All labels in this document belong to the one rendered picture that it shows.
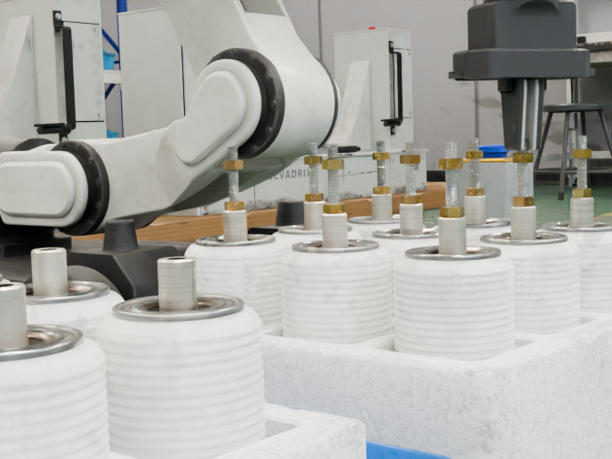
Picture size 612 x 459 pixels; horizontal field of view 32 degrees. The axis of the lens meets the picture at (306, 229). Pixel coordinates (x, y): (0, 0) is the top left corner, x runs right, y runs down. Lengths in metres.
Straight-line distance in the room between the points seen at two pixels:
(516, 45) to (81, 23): 2.57
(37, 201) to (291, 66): 0.46
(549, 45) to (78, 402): 0.56
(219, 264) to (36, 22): 2.48
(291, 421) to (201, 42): 0.85
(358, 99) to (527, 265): 3.80
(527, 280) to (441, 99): 5.91
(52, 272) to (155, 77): 3.07
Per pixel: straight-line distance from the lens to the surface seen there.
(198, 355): 0.57
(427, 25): 6.87
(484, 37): 0.91
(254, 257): 0.94
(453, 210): 0.83
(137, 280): 1.29
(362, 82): 4.70
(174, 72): 3.68
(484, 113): 6.64
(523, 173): 0.94
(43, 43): 3.35
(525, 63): 0.91
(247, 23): 1.37
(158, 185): 1.48
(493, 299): 0.81
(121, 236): 1.34
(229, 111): 1.32
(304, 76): 1.37
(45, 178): 1.59
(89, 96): 3.37
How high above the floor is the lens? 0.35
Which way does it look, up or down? 5 degrees down
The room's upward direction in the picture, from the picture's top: 2 degrees counter-clockwise
